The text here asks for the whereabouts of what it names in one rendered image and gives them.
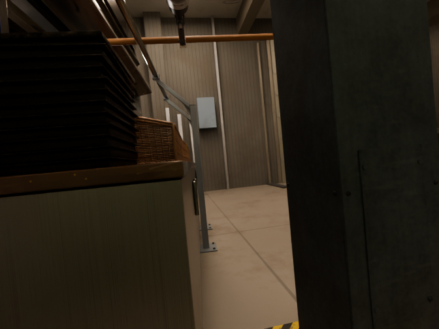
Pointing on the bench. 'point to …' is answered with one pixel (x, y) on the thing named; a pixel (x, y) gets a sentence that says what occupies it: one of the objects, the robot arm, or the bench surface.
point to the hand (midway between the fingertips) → (181, 31)
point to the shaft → (193, 39)
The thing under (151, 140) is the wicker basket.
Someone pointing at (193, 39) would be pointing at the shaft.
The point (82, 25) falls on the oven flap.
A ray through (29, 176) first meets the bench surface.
